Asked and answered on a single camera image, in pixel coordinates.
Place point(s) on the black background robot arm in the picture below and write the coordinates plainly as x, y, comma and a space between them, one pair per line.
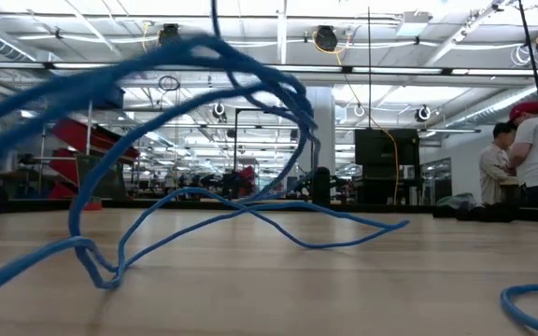
234, 179
304, 184

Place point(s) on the white column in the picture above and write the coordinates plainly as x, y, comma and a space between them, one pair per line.
327, 135

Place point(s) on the black monitor cart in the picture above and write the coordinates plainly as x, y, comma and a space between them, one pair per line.
386, 186

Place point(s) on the black monitor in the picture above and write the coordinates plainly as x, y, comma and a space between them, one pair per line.
386, 147

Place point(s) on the grey office chair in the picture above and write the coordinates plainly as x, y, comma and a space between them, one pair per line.
110, 182

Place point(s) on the blue plastic bin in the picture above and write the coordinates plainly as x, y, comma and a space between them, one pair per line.
116, 100

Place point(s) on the small red object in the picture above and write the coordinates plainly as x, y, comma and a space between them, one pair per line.
95, 205

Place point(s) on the red storage bin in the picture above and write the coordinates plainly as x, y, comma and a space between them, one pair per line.
75, 133
61, 191
61, 170

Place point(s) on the white ceiling box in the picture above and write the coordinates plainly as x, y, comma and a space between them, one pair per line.
414, 23

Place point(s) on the metal shelf rack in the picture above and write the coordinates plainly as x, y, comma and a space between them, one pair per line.
43, 149

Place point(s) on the black workstation frame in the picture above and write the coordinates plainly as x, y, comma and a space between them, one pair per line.
236, 140

